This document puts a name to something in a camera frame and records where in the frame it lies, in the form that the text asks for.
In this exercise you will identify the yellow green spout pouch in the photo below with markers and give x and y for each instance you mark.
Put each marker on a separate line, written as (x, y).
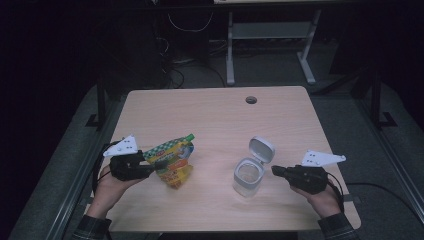
(175, 155)

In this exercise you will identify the clear container with grey lid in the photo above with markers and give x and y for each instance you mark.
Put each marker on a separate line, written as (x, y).
(248, 176)

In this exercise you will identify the grey tape strip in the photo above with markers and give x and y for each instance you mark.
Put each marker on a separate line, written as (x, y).
(87, 201)
(353, 199)

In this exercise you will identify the person's right hand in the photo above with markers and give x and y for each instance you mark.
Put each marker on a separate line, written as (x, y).
(325, 205)

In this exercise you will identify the black metal stand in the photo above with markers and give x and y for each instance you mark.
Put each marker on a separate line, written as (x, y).
(376, 100)
(101, 103)

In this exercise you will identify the person's left hand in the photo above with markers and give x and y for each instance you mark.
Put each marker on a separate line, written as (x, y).
(106, 195)

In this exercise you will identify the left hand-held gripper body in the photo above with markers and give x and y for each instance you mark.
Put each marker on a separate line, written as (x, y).
(128, 166)

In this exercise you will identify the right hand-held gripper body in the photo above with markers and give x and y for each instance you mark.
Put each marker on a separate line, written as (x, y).
(308, 178)

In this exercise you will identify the white metal desk frame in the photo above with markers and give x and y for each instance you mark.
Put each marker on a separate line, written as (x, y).
(270, 30)

